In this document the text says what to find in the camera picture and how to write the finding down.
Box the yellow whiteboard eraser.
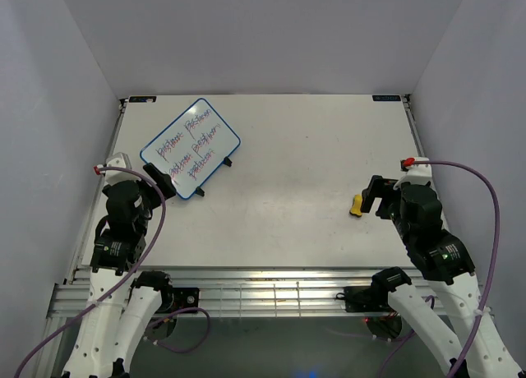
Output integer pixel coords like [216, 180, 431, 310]
[349, 194, 362, 218]

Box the blue framed whiteboard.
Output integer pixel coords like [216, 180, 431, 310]
[140, 98, 241, 200]

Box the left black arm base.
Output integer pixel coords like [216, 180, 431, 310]
[155, 285, 201, 314]

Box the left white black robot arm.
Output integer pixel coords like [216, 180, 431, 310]
[62, 159, 177, 377]

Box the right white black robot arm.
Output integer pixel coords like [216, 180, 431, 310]
[360, 175, 525, 377]

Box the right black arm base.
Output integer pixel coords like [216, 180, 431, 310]
[335, 286, 393, 313]

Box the left corner label sticker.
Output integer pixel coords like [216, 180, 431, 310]
[128, 96, 157, 104]

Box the corner label sticker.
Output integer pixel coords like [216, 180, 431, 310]
[372, 94, 401, 102]
[128, 96, 157, 104]

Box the right corner label sticker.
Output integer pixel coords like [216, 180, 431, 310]
[372, 94, 401, 102]

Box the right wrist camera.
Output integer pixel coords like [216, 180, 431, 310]
[394, 157, 432, 190]

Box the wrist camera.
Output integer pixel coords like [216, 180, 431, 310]
[394, 157, 432, 190]
[94, 152, 132, 175]

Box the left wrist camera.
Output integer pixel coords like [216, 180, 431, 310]
[94, 152, 132, 175]

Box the black wire easel stand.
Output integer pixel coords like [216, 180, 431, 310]
[195, 155, 233, 198]

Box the aluminium frame rail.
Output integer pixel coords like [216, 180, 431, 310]
[162, 267, 380, 319]

